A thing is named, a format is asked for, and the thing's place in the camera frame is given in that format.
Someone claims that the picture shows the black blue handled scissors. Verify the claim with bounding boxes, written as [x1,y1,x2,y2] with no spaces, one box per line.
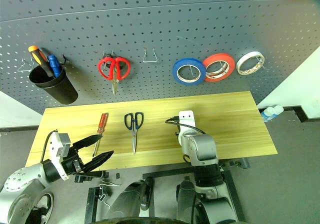
[124,111,145,156]

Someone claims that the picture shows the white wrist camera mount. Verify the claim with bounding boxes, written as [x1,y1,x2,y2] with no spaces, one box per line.
[174,110,197,137]
[48,130,72,181]

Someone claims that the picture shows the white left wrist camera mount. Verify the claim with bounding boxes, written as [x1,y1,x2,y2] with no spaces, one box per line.
[48,130,72,181]

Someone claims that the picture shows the black plastic cup holder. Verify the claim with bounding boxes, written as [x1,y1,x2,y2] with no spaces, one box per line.
[28,65,79,105]

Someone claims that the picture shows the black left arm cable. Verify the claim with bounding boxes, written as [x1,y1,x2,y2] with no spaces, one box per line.
[39,130,59,164]

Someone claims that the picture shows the red clear handled screwdriver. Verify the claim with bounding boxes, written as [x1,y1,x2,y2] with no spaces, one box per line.
[92,112,110,158]

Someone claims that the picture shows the white tape roll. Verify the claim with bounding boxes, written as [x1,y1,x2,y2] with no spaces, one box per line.
[235,50,266,76]

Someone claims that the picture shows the white bottle with blue label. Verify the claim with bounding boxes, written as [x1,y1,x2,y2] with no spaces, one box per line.
[271,104,285,117]

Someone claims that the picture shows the grey metal pegboard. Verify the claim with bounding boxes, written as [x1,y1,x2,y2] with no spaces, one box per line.
[0,0,320,115]

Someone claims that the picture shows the metal pegboard hook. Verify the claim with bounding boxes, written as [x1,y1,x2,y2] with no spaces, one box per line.
[142,47,160,64]
[16,56,36,73]

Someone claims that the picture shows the blue tape roll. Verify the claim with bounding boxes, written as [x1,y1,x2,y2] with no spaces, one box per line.
[171,57,207,86]

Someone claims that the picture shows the dark rounded shape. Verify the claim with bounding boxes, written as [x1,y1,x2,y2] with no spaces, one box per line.
[109,177,155,222]
[176,180,208,221]

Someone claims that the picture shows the red tape roll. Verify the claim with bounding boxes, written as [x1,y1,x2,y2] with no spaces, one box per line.
[201,52,236,83]

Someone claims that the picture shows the red handled scissors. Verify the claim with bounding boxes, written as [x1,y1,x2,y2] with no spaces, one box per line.
[97,56,132,96]

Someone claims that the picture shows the blue handled screwdriver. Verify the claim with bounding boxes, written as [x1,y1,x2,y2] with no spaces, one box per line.
[47,54,63,79]

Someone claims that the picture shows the clear plastic bottles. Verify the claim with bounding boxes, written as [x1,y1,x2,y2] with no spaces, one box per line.
[259,106,277,123]

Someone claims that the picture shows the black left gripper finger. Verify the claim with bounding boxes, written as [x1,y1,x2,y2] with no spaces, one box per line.
[73,134,104,150]
[83,150,115,172]

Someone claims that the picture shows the black metal table frame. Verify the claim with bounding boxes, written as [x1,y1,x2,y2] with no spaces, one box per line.
[74,157,251,224]

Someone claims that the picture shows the orange black handled screwdriver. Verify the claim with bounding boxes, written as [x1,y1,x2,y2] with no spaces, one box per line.
[27,45,55,79]

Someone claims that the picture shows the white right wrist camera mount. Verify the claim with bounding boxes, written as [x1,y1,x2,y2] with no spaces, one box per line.
[174,110,197,137]

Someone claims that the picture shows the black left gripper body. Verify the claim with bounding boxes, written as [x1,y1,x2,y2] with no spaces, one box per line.
[61,145,89,177]

